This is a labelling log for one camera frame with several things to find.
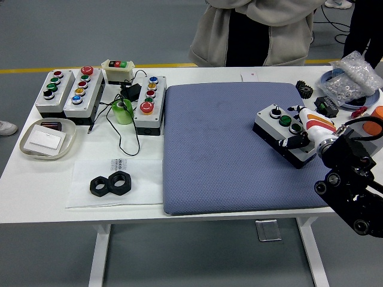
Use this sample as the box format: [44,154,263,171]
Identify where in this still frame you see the white shoe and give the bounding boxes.
[0,120,19,136]
[324,0,351,10]

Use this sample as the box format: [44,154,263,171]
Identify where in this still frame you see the dark brown small part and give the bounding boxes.
[40,121,63,132]

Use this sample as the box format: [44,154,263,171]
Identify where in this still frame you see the orange cylinder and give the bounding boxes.
[361,106,383,135]

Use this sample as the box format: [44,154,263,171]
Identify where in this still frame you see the grey box with black knob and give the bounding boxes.
[35,69,75,119]

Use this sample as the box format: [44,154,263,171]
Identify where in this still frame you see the white oval tray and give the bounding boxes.
[19,118,77,161]

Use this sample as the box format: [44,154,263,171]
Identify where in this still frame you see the grey box with narrow base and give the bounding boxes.
[133,75,168,137]

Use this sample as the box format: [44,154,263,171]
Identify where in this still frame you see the white table leg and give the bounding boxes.
[296,216,330,287]
[88,223,112,287]

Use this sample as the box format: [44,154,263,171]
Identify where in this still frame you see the blue plate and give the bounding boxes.
[319,70,381,110]

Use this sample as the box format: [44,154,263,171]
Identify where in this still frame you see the black module with green terminal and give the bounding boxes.
[313,96,339,118]

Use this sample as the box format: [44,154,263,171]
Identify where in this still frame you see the green tape roll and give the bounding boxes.
[111,99,134,126]

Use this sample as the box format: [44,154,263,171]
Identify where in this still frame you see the blue-grey quilted mat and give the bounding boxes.
[161,82,333,216]

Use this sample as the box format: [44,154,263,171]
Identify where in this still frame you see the grey four-control button box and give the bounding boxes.
[253,103,323,170]

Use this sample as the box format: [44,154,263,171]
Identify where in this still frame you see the small black hex nut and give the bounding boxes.
[89,176,112,197]

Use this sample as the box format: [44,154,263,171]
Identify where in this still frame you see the grey box with wide base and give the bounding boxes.
[62,65,105,126]

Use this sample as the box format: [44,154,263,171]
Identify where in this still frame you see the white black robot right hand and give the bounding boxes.
[276,104,338,149]

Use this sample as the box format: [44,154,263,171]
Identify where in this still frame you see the bubble wrap bag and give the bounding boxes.
[330,50,383,92]

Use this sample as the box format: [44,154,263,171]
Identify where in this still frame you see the large black hex nut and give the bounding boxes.
[107,170,133,196]

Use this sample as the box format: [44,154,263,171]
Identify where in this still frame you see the black floor cables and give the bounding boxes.
[311,5,352,42]

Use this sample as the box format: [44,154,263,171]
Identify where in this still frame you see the red clip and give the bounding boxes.
[351,106,368,120]

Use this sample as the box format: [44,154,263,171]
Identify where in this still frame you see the black power adapter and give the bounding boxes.
[119,83,142,101]

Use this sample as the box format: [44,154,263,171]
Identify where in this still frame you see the black gear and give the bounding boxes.
[295,80,314,99]

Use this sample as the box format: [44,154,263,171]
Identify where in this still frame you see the clear bag of washers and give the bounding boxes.
[317,71,379,107]

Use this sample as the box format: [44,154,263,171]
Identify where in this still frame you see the thin black cable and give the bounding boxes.
[87,69,147,157]

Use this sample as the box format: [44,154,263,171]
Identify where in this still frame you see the white wall switch plate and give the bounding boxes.
[23,124,67,157]

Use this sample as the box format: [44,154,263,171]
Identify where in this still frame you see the bystander person in black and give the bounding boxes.
[342,0,383,71]

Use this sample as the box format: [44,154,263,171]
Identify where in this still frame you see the cream three-button switch box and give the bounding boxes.
[101,59,135,86]

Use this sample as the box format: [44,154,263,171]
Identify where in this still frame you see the clear bracket under table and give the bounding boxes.
[255,219,282,242]

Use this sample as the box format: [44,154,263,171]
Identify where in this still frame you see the clear printed plastic sheet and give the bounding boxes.
[65,158,164,209]

